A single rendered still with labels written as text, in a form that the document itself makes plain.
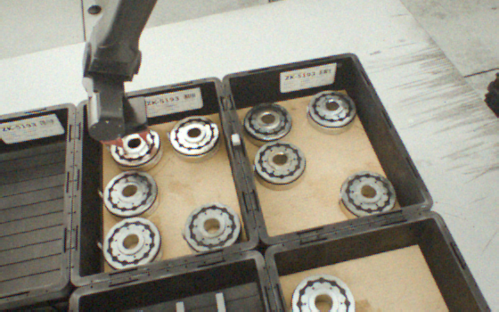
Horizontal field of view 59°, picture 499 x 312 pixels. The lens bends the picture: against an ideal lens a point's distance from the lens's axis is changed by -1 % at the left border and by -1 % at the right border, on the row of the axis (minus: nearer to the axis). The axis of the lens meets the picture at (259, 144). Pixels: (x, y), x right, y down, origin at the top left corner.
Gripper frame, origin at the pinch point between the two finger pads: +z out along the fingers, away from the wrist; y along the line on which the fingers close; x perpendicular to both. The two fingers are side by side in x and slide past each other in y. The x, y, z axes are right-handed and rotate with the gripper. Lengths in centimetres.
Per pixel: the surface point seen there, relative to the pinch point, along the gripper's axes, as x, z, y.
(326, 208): -21.7, 4.7, 34.9
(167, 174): -7.1, 4.0, 5.4
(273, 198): -17.4, 4.4, 25.3
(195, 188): -11.8, 4.0, 10.7
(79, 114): 4.8, -5.9, -8.8
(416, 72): 20, 23, 74
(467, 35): 99, 103, 155
